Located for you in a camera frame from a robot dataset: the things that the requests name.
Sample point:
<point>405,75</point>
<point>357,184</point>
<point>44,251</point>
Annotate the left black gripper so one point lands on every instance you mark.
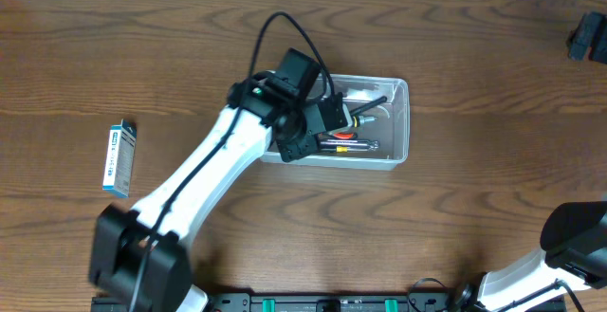
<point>340,113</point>

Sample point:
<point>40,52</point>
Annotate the red black cutting pliers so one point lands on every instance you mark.
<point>344,136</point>

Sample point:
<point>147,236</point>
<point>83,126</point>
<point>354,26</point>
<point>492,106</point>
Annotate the black yellow precision screwdriver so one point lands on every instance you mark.
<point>339,149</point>

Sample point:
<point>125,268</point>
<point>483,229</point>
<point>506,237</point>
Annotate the stubby black yellow screwdriver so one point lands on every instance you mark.
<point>358,121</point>

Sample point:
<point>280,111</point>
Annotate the silver ratchet wrench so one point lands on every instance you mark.
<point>374,144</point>

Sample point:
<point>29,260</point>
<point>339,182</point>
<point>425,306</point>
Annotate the clear plastic container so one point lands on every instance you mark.
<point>388,125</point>

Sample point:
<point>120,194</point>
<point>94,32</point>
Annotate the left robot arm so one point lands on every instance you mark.
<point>140,256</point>

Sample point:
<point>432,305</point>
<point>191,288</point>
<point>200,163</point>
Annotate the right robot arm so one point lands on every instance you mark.
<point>570,258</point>

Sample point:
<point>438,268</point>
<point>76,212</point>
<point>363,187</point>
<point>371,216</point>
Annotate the blue white cardboard box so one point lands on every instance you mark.
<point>119,160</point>

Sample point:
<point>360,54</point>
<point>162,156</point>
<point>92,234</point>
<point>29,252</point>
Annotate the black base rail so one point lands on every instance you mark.
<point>417,301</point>

